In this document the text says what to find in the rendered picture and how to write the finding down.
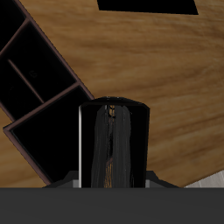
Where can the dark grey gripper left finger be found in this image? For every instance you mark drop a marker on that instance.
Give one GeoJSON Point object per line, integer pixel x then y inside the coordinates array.
{"type": "Point", "coordinates": [68, 181]}

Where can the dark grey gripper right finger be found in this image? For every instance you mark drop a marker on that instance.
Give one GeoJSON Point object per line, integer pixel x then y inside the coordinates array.
{"type": "Point", "coordinates": [155, 180]}

